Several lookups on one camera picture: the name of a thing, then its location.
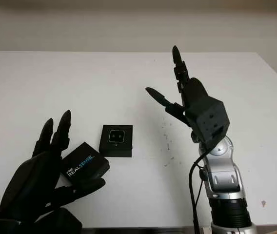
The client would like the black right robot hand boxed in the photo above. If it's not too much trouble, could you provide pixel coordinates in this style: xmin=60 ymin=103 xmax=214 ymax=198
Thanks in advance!
xmin=145 ymin=45 xmax=210 ymax=144

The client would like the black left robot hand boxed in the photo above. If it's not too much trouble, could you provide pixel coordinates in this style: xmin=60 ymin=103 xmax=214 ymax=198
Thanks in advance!
xmin=0 ymin=109 xmax=106 ymax=223

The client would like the black RealSense box lid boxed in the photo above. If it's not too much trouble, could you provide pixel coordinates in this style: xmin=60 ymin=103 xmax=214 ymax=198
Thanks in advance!
xmin=60 ymin=142 xmax=111 ymax=188

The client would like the small silver depth camera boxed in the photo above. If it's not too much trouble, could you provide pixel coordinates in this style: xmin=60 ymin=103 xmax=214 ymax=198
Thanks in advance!
xmin=108 ymin=130 xmax=126 ymax=144

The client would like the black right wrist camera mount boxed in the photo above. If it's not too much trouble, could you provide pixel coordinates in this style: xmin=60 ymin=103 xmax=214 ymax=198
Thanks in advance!
xmin=184 ymin=95 xmax=231 ymax=153

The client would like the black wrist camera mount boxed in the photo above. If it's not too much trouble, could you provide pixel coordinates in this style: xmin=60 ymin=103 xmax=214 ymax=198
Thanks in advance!
xmin=0 ymin=208 xmax=83 ymax=234
xmin=184 ymin=95 xmax=231 ymax=153

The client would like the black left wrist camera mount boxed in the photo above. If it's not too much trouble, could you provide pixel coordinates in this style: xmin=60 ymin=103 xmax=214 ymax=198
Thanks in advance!
xmin=0 ymin=208 xmax=83 ymax=234

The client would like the black camera box base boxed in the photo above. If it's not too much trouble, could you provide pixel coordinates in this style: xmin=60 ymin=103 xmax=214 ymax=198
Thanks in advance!
xmin=99 ymin=124 xmax=133 ymax=158

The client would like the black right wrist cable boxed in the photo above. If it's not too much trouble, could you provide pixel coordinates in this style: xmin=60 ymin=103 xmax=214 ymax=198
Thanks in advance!
xmin=188 ymin=151 xmax=214 ymax=234

